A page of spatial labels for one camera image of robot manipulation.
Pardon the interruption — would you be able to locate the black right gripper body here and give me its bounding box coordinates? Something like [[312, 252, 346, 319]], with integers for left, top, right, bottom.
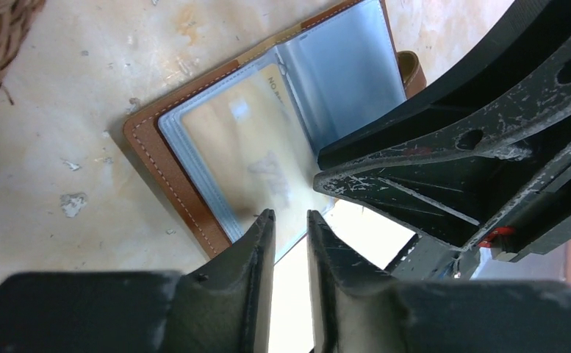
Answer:
[[314, 1, 571, 261]]

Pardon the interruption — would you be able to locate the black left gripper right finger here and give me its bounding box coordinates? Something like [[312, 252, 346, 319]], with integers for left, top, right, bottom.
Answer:
[[307, 210, 571, 352]]

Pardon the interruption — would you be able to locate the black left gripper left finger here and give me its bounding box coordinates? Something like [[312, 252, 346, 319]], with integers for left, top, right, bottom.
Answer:
[[0, 209, 276, 352]]

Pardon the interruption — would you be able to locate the brown leather card holder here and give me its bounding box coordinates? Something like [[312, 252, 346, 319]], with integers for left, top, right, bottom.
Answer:
[[123, 1, 426, 258]]

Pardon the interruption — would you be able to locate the gold card in holder sleeve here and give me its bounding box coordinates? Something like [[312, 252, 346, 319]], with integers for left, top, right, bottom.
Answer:
[[179, 63, 330, 257]]

